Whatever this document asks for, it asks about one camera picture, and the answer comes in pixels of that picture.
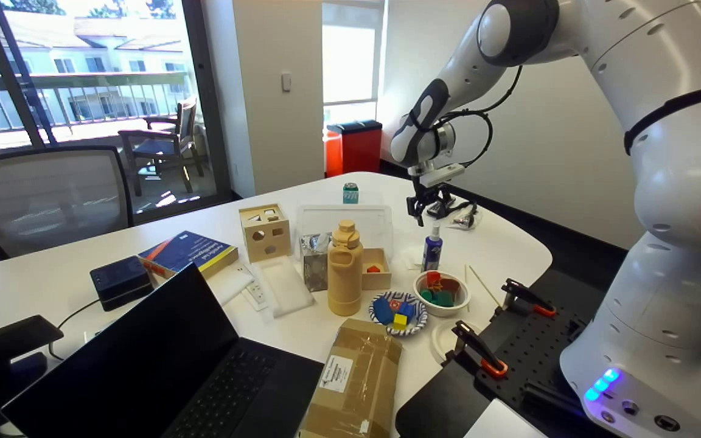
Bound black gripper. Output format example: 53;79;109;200
405;181;456;228

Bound black pens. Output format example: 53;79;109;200
450;200;479;231

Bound blue sanitizer bottle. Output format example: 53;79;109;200
422;223;446;273

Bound green toy block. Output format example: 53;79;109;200
419;286;459;308

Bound small open wooden box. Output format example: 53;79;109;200
361;246;395;292

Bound wooden chopstick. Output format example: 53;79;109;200
465;262;503;308

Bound red bin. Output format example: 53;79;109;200
338;118;385;174

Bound white bowl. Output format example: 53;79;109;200
412;267;472;318

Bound colourful bowl of items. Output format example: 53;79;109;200
367;290;430;338

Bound blue toy block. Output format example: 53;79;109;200
372;297;397;325

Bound orange bin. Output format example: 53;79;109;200
321;123;346;179

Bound black orange clamp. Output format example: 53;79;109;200
450;318;512;381
502;276;560;320

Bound clear glass jar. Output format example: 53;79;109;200
300;231;334;295

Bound wooden shape sorter box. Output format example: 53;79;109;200
235;202;294;262

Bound white plastic packet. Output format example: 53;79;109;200
251;254;317;318

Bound black mounting board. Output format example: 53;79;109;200
395;267;613;438

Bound narrow window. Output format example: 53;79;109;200
321;0;388;128

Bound brown cardboard box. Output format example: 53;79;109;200
298;317;407;438

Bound white paper sheet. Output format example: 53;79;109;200
203;264;257;308

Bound white card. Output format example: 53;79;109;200
462;397;549;438

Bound blue book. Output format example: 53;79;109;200
139;228;240;279

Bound dark patio chair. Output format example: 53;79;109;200
116;98;212;202

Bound black square box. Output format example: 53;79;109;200
88;253;155;314

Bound black laptop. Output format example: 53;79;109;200
0;262;326;438

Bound glass patio door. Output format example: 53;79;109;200
0;0;235;223

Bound grey mesh office chair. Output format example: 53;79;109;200
0;143;133;262

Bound black phone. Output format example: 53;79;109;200
0;314;66;362

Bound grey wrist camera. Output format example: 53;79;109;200
419;160;468;192

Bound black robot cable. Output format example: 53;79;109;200
446;63;525;169

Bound white cord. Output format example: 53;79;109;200
428;324;457;365

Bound black power cable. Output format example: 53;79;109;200
44;297;103;362

